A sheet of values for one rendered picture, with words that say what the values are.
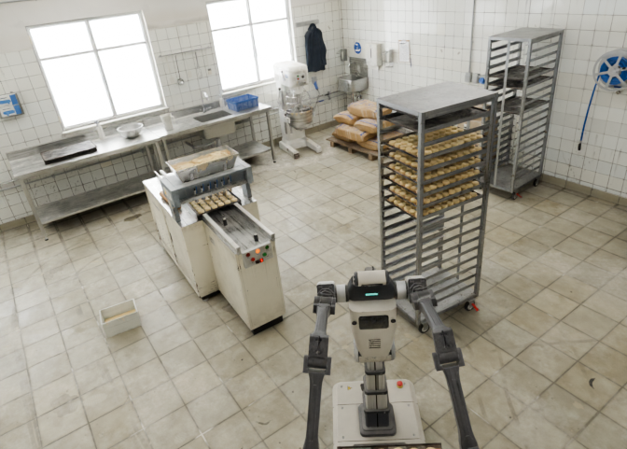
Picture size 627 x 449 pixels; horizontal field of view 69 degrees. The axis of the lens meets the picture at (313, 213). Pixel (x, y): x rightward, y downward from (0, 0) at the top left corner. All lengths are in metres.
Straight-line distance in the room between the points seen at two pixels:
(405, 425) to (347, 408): 0.36
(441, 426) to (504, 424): 0.39
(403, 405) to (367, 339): 0.79
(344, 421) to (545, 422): 1.29
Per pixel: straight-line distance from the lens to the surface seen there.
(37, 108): 6.82
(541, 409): 3.56
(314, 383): 1.88
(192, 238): 4.09
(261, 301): 3.80
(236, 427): 3.44
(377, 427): 2.94
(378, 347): 2.45
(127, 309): 4.60
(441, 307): 3.92
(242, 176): 4.15
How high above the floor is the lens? 2.67
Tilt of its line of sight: 28 degrees down
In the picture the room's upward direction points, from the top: 6 degrees counter-clockwise
